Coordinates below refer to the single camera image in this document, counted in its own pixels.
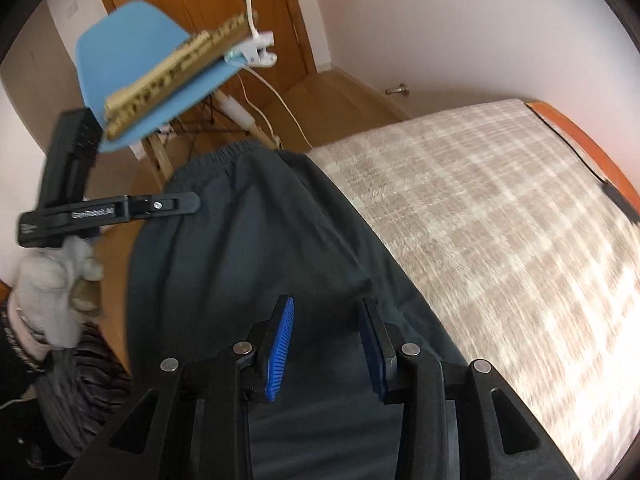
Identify white clip-on lamp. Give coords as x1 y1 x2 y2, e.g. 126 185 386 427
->
225 0 277 68

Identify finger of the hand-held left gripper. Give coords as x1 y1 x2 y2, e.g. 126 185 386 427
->
127 192 202 219

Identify dark grey pants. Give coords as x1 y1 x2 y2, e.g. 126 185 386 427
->
125 141 471 480

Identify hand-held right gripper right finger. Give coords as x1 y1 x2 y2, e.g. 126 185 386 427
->
357 296 583 480

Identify plaid pink blanket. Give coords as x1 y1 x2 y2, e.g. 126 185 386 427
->
305 99 640 480

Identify person's left forearm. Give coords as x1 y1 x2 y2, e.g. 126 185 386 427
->
0 300 136 480

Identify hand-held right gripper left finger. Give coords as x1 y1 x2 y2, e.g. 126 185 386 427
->
62 295 296 480

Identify blue plastic chair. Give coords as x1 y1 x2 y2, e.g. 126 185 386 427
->
75 0 281 193

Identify white cable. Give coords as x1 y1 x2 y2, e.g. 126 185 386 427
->
239 65 312 152

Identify person's left hand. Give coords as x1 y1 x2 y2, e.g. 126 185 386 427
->
10 235 106 352

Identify beige folded cloth on chair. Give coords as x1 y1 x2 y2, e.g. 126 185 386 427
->
104 10 258 141

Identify orange bed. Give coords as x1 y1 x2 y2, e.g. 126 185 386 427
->
525 101 640 201

